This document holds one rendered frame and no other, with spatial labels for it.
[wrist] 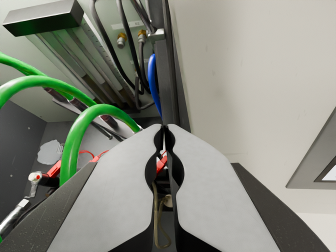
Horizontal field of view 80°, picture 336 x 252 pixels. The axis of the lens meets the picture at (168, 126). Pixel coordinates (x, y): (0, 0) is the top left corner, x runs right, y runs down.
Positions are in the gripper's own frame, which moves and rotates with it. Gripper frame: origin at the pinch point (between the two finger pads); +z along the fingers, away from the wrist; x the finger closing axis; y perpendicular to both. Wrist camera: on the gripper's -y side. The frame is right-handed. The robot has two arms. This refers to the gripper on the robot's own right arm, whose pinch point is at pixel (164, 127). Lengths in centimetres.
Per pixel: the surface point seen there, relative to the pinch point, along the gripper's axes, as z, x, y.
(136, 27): 34.2, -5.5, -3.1
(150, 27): 14.0, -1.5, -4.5
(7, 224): 13.1, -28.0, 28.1
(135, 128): 19.9, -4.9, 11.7
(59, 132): 61, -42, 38
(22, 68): 22.3, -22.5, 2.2
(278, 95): 6.4, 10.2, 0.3
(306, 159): 9.0, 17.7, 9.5
